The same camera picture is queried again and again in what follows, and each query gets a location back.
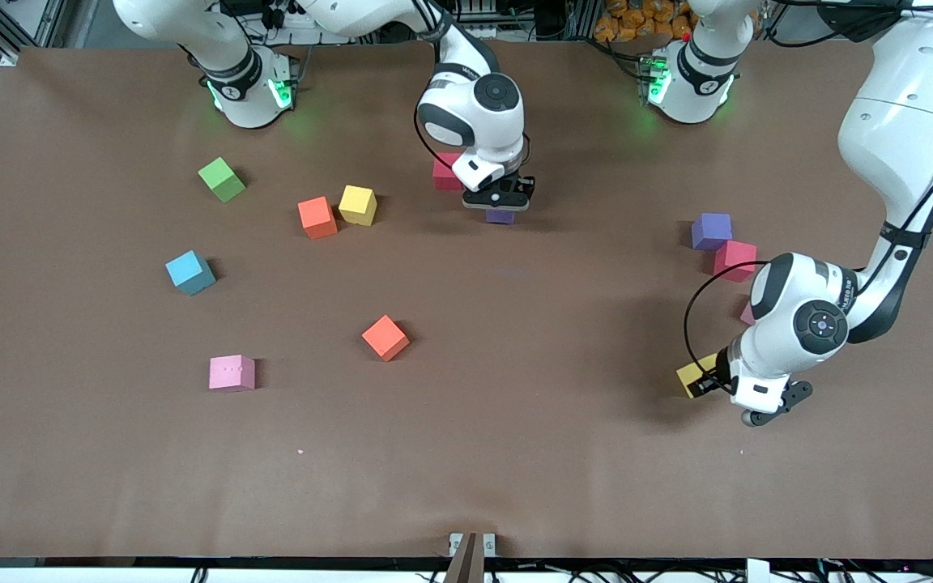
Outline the red foam cube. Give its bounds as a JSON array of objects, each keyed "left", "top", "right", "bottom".
[
  {"left": 713, "top": 240, "right": 758, "bottom": 283},
  {"left": 432, "top": 152, "right": 467, "bottom": 191}
]

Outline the yellow foam cube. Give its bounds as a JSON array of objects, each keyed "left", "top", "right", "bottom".
[
  {"left": 339, "top": 185, "right": 378, "bottom": 227},
  {"left": 675, "top": 353, "right": 720, "bottom": 399}
]

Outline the grey electronics box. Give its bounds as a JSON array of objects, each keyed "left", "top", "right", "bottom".
[{"left": 442, "top": 0, "right": 500, "bottom": 40}]

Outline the orange foam cube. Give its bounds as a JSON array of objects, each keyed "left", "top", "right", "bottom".
[
  {"left": 298, "top": 196, "right": 339, "bottom": 240},
  {"left": 361, "top": 314, "right": 411, "bottom": 363}
]

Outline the orange mesh bag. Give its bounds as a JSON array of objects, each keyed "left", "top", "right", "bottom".
[{"left": 594, "top": 0, "right": 696, "bottom": 43}]

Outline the brown paper table cover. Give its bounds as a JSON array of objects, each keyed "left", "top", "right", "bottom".
[{"left": 0, "top": 39, "right": 933, "bottom": 561}]

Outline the white power strip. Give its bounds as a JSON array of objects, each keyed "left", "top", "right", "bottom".
[{"left": 260, "top": 0, "right": 309, "bottom": 29}]

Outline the green foam cube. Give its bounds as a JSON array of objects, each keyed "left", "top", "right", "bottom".
[{"left": 198, "top": 157, "right": 246, "bottom": 203}]

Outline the blue foam cube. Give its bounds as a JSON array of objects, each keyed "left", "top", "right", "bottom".
[{"left": 165, "top": 249, "right": 217, "bottom": 296}]

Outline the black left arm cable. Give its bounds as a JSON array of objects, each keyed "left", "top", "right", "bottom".
[{"left": 684, "top": 0, "right": 933, "bottom": 395}]

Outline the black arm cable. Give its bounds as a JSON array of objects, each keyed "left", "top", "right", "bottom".
[
  {"left": 684, "top": 0, "right": 933, "bottom": 395},
  {"left": 408, "top": 0, "right": 467, "bottom": 175}
]

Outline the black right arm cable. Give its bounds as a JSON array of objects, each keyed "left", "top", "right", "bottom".
[{"left": 408, "top": 0, "right": 467, "bottom": 175}]

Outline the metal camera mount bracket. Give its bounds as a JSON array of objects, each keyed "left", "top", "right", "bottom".
[{"left": 444, "top": 532, "right": 497, "bottom": 583}]

